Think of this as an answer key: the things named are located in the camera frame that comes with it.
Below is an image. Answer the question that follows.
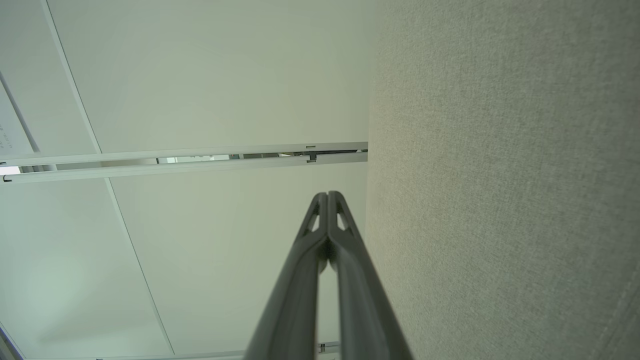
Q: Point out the white partition frame rail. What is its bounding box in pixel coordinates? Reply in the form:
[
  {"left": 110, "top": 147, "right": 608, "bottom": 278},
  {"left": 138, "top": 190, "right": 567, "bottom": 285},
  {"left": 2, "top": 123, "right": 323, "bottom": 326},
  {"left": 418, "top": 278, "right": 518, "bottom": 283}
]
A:
[
  {"left": 0, "top": 142, "right": 369, "bottom": 168},
  {"left": 0, "top": 151, "right": 369, "bottom": 184}
]

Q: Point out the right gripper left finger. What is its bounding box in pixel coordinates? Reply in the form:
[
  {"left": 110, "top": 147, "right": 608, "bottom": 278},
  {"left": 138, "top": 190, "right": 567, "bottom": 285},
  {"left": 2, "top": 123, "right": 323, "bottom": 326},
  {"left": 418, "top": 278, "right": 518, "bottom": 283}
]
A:
[{"left": 243, "top": 192, "right": 329, "bottom": 360}]

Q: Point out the grey fabric sofa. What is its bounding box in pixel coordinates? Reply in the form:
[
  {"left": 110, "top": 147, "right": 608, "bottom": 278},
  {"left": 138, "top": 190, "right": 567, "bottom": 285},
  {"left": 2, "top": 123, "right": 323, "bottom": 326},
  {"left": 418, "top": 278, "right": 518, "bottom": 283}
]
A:
[{"left": 364, "top": 0, "right": 640, "bottom": 360}]

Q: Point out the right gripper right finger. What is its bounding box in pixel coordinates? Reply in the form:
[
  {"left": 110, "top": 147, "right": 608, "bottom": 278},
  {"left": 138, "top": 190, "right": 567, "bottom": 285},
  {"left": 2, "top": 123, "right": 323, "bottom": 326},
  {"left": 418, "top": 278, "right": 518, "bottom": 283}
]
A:
[{"left": 328, "top": 191, "right": 414, "bottom": 360}]

